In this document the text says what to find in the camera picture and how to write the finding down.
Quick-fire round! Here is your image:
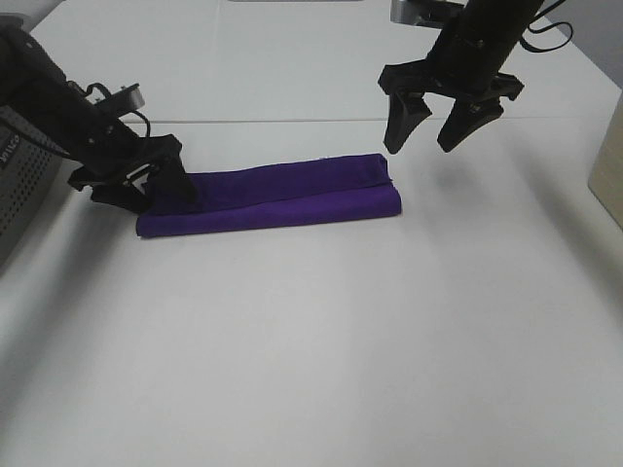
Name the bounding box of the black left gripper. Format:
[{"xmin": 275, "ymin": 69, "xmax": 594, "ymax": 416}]
[{"xmin": 66, "ymin": 104, "xmax": 198, "ymax": 214}]

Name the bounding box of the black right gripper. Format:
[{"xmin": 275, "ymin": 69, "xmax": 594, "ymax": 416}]
[{"xmin": 379, "ymin": 18, "xmax": 525, "ymax": 155}]

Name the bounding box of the purple towel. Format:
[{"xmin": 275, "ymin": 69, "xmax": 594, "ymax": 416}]
[{"xmin": 135, "ymin": 154, "xmax": 402, "ymax": 238}]

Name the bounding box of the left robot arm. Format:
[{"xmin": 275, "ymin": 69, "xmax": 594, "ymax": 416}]
[{"xmin": 1, "ymin": 25, "xmax": 198, "ymax": 214}]

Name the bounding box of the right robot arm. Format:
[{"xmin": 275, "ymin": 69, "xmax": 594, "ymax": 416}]
[{"xmin": 379, "ymin": 0, "xmax": 542, "ymax": 154}]

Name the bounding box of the grey perforated plastic basket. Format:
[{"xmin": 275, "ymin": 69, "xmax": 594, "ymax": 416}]
[{"xmin": 1, "ymin": 104, "xmax": 60, "ymax": 264}]

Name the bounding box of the beige box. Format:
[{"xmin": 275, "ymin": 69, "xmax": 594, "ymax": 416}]
[{"xmin": 588, "ymin": 96, "xmax": 623, "ymax": 228}]

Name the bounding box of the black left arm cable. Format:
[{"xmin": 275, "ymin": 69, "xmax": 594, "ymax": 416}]
[{"xmin": 130, "ymin": 109, "xmax": 152, "ymax": 140}]

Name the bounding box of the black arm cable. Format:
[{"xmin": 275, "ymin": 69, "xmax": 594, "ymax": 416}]
[
  {"xmin": 130, "ymin": 109, "xmax": 152, "ymax": 140},
  {"xmin": 520, "ymin": 0, "xmax": 575, "ymax": 54}
]

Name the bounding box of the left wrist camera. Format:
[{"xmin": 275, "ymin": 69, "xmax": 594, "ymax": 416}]
[{"xmin": 86, "ymin": 83, "xmax": 145, "ymax": 118}]

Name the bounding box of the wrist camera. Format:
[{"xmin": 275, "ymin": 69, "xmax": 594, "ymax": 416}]
[
  {"xmin": 390, "ymin": 0, "xmax": 464, "ymax": 29},
  {"xmin": 86, "ymin": 83, "xmax": 145, "ymax": 118}
]

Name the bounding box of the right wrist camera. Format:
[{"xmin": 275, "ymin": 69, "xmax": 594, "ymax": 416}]
[{"xmin": 390, "ymin": 0, "xmax": 464, "ymax": 29}]

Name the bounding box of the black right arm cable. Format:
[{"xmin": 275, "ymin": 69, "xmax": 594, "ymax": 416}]
[{"xmin": 520, "ymin": 0, "xmax": 575, "ymax": 54}]

